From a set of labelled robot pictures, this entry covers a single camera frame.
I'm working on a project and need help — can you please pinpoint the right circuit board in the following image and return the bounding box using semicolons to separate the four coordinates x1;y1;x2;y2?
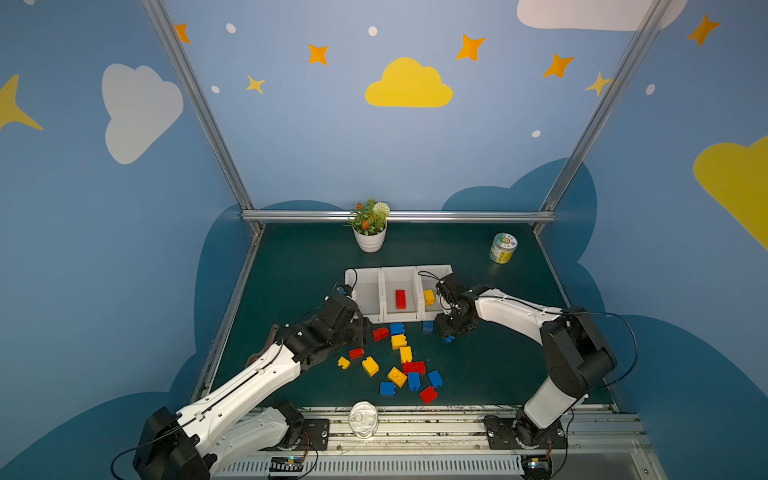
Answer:
521;456;552;480

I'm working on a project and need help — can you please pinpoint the aluminium rail frame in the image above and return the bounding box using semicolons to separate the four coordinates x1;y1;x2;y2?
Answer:
209;405;666;479

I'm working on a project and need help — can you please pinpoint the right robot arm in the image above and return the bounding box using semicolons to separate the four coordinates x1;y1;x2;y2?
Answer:
435;274;617;445

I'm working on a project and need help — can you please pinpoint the brown litter scoop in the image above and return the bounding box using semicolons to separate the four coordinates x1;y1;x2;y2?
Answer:
246;324;280;367

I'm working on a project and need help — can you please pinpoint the white left bin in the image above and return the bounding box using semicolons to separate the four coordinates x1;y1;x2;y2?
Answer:
344;268;384;324

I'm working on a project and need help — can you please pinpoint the blue lego bottom left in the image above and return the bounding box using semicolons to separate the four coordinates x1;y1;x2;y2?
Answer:
379;381;397;397

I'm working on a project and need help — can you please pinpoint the circuit board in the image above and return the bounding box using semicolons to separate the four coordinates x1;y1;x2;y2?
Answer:
521;456;552;480
267;456;307;477

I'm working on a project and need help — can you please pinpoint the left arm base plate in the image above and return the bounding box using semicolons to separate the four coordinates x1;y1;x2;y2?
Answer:
278;418;330;451

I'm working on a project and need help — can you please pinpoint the yellow lego brick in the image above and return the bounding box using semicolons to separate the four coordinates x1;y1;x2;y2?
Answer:
423;289;436;306

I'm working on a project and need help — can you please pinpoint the small red lego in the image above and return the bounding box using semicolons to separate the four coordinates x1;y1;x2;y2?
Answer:
349;348;365;360

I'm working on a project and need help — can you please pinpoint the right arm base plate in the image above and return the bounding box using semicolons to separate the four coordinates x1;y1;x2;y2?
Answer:
483;415;567;450

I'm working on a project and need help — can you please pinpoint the left circuit board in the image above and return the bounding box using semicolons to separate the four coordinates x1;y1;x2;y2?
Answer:
267;456;307;477

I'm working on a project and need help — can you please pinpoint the white right bin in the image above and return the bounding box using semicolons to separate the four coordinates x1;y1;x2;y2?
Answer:
417;264;453;321

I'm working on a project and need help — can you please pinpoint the red lego bottom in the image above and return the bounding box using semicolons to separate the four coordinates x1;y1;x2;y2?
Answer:
419;386;438;405

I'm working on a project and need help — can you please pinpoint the blue lego bottom middle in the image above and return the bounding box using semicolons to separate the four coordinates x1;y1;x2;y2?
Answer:
407;372;421;392

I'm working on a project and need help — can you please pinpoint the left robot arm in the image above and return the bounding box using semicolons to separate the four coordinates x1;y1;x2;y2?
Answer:
132;293;372;479

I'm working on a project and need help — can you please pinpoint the blue lego near bins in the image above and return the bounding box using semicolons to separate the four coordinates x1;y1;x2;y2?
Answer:
390;323;405;336

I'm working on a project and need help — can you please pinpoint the long red lego brick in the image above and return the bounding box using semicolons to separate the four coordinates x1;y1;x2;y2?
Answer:
395;290;407;310

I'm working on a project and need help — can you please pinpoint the potted plant white pot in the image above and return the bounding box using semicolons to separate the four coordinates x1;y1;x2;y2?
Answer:
348;198;390;253

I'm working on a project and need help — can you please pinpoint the green yellow tin can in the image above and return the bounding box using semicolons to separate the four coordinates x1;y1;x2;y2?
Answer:
489;232;518;265

